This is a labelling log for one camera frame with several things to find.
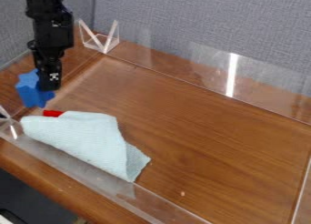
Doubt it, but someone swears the red block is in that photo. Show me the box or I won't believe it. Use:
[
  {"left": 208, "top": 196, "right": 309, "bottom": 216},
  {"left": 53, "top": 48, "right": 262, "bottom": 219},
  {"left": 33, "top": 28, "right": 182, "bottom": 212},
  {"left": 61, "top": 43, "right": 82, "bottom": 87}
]
[{"left": 42, "top": 110, "right": 64, "bottom": 117}]

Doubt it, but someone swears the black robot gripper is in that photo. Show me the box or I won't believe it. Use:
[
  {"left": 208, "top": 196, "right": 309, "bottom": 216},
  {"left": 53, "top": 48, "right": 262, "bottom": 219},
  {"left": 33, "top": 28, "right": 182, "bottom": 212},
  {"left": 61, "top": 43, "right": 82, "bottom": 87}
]
[{"left": 25, "top": 0, "right": 74, "bottom": 91}]

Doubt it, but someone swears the blue star foam block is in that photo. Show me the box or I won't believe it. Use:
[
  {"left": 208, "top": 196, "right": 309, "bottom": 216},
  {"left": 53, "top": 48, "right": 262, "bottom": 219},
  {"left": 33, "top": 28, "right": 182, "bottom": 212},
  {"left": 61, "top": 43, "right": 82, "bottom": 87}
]
[{"left": 14, "top": 69, "right": 54, "bottom": 108}]

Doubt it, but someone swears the clear acrylic corner bracket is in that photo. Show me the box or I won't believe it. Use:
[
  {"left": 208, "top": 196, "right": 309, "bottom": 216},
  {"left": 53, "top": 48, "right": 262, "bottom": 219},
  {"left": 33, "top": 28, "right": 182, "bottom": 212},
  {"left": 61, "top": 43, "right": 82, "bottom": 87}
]
[{"left": 77, "top": 19, "right": 120, "bottom": 55}]

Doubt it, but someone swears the light blue cloth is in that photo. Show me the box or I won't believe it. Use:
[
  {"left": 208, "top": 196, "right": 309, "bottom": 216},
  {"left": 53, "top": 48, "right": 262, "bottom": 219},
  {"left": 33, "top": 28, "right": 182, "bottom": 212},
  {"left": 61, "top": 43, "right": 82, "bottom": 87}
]
[{"left": 19, "top": 111, "right": 150, "bottom": 182}]

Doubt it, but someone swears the clear acrylic left bracket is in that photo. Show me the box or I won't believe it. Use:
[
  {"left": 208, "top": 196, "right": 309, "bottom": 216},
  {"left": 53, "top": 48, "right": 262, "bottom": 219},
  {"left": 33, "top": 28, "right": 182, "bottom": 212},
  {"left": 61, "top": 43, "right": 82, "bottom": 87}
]
[{"left": 0, "top": 105, "right": 18, "bottom": 139}]

